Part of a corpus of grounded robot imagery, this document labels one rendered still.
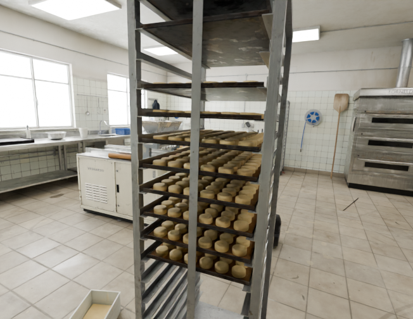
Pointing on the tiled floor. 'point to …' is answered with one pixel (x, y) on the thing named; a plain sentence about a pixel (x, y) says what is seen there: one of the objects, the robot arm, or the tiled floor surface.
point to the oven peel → (339, 102)
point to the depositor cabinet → (110, 187)
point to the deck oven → (384, 141)
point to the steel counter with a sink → (101, 138)
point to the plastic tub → (99, 306)
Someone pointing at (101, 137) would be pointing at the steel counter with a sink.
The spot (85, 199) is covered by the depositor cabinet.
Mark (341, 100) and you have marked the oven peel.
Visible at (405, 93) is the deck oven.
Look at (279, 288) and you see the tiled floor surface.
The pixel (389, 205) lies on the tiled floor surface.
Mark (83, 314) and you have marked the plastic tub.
